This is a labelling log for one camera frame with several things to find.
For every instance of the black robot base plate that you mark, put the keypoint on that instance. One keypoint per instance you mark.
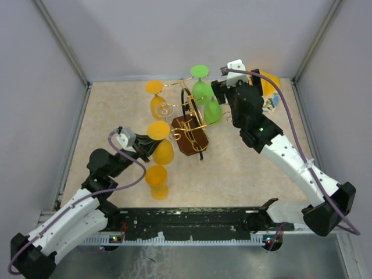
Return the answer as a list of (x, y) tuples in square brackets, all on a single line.
[(181, 224)]

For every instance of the white slotted cable duct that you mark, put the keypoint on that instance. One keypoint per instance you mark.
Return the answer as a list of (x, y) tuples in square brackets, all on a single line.
[(111, 240)]

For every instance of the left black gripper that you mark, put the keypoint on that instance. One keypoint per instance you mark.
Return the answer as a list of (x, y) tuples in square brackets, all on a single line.
[(145, 145)]

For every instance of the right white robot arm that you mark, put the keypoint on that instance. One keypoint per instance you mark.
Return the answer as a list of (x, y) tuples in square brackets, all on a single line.
[(329, 202)]

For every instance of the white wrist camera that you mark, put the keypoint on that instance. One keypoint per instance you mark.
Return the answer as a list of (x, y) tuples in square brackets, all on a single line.
[(126, 138), (233, 72)]

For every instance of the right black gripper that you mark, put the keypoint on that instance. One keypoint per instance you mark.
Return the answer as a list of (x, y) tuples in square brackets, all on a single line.
[(222, 91)]

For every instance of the gold wire wine glass rack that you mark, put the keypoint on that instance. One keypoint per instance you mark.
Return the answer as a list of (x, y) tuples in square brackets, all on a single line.
[(188, 130)]

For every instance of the crumpled floral yellow cloth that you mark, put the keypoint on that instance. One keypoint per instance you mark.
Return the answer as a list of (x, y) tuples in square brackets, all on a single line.
[(270, 94)]

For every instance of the orange wine glass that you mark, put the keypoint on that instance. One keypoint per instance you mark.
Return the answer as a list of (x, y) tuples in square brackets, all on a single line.
[(164, 153), (154, 88), (156, 179)]

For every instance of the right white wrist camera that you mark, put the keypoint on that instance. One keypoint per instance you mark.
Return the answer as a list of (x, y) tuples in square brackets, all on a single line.
[(233, 72)]

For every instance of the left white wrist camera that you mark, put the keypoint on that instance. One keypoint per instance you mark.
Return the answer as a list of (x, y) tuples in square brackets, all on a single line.
[(126, 138)]

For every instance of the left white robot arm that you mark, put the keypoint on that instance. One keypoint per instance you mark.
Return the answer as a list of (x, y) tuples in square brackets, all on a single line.
[(37, 254)]

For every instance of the clear wine glass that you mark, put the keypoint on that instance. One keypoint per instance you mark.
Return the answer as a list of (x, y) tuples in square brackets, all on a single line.
[(164, 111)]

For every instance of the green wine glass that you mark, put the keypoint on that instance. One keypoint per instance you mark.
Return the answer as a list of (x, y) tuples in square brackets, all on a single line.
[(201, 91), (212, 112)]

